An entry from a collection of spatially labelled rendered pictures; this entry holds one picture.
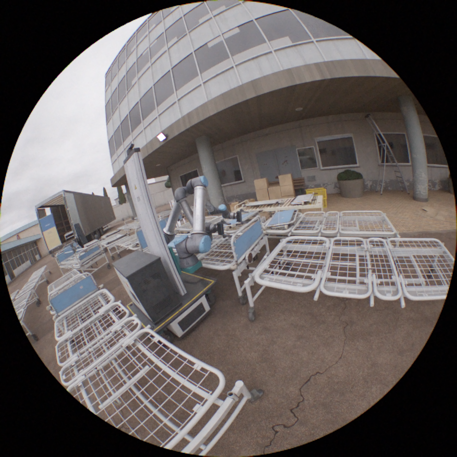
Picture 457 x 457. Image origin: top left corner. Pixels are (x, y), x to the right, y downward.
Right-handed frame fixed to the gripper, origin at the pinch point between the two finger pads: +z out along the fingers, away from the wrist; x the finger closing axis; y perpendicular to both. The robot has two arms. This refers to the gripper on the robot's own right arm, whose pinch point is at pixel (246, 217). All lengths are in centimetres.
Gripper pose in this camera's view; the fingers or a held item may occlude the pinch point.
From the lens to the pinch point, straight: 199.2
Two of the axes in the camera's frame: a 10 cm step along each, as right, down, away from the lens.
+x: -0.9, -9.2, -3.7
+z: 8.5, 1.3, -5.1
